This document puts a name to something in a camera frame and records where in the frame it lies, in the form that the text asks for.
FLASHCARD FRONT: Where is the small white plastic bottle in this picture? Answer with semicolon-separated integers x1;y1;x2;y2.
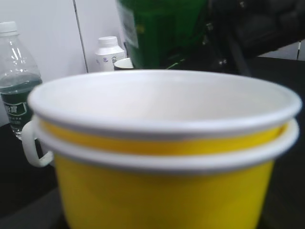
95;36;126;72

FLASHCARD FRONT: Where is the yellow paper cup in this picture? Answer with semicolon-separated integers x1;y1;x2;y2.
24;70;302;229

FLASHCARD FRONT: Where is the black ceramic mug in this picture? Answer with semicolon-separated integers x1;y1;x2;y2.
114;57;134;71

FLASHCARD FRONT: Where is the clear water bottle green label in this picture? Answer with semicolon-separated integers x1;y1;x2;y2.
0;21;42;139

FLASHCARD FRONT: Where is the green soda bottle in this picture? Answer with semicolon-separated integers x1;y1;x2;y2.
116;0;209;69

